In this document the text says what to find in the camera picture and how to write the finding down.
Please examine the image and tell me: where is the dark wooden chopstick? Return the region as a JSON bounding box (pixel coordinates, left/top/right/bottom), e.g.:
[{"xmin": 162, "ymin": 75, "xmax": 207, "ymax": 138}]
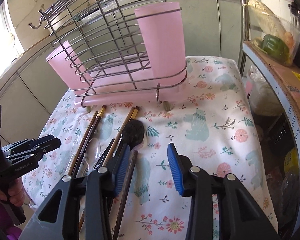
[{"xmin": 113, "ymin": 151, "xmax": 138, "ymax": 240}]

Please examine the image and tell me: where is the black plastic spoon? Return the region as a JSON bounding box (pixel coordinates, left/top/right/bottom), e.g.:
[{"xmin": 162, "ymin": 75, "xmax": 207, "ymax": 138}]
[{"xmin": 103, "ymin": 119, "xmax": 146, "ymax": 170}]

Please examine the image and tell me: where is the gold-banded brown chopstick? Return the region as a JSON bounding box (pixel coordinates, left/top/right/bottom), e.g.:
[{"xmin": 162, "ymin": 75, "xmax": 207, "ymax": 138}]
[{"xmin": 110, "ymin": 106, "xmax": 140, "ymax": 160}]

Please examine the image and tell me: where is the purple sleeve forearm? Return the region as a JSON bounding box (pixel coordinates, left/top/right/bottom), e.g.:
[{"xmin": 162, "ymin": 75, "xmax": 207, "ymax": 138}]
[{"xmin": 0, "ymin": 202, "xmax": 22, "ymax": 239}]

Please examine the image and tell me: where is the person's left hand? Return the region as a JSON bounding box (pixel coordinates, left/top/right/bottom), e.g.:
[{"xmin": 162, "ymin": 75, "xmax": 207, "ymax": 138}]
[{"xmin": 0, "ymin": 178, "xmax": 25, "ymax": 207}]

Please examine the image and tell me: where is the gold-banded dark chopstick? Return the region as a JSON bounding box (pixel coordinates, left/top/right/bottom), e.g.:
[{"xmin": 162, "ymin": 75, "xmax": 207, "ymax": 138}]
[{"xmin": 70, "ymin": 105, "xmax": 107, "ymax": 178}]

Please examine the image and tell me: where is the clear plastic spoon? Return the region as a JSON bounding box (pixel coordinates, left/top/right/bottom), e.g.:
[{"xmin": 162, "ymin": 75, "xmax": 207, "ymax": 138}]
[{"xmin": 83, "ymin": 138, "xmax": 101, "ymax": 176}]

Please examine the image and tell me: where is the brown wooden chopstick left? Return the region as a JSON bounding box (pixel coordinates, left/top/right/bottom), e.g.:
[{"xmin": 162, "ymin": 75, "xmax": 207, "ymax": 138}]
[{"xmin": 64, "ymin": 111, "xmax": 98, "ymax": 175}]

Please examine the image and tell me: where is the floral bear pattern cloth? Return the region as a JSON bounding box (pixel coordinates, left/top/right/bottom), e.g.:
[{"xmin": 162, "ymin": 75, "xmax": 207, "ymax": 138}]
[{"xmin": 22, "ymin": 56, "xmax": 279, "ymax": 239}]

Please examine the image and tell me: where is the pink left utensil cup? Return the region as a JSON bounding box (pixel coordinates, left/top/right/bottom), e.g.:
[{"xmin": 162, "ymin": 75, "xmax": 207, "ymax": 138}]
[{"xmin": 46, "ymin": 41, "xmax": 91, "ymax": 95}]

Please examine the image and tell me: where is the pink utensil cup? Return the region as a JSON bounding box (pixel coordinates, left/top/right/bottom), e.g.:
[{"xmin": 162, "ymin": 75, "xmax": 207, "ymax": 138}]
[
  {"xmin": 134, "ymin": 2, "xmax": 186, "ymax": 87},
  {"xmin": 46, "ymin": 41, "xmax": 91, "ymax": 95}
]

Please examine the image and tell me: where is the pink drip tray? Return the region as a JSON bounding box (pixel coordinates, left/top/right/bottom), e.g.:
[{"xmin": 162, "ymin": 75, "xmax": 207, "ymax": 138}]
[{"xmin": 73, "ymin": 56, "xmax": 187, "ymax": 107}]

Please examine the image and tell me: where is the white plastic bag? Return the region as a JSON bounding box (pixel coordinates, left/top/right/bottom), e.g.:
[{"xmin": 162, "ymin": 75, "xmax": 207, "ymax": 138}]
[{"xmin": 245, "ymin": 64, "xmax": 283, "ymax": 117}]

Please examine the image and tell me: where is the green bell pepper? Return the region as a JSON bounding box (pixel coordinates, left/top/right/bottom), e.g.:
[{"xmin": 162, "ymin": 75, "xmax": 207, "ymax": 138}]
[{"xmin": 261, "ymin": 34, "xmax": 289, "ymax": 62}]

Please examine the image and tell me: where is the pink right utensil cup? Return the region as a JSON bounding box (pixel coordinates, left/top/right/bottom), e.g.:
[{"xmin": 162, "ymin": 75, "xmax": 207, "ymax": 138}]
[{"xmin": 134, "ymin": 2, "xmax": 186, "ymax": 87}]

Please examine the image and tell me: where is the clear plastic produce bag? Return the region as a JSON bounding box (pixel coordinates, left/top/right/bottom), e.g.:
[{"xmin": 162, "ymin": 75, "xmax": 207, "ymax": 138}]
[{"xmin": 247, "ymin": 0, "xmax": 300, "ymax": 66}]

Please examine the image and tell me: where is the chrome shelf pole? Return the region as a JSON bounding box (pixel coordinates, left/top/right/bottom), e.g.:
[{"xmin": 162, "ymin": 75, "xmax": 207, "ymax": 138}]
[{"xmin": 238, "ymin": 0, "xmax": 250, "ymax": 76}]

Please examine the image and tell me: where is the black plastic utensil handle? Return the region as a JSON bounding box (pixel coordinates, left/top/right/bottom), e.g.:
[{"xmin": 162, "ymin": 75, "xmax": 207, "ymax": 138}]
[{"xmin": 93, "ymin": 139, "xmax": 115, "ymax": 170}]

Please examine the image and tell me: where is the metal wire utensil rack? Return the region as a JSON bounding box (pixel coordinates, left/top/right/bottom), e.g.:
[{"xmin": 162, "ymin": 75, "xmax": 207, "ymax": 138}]
[{"xmin": 28, "ymin": 0, "xmax": 188, "ymax": 111}]

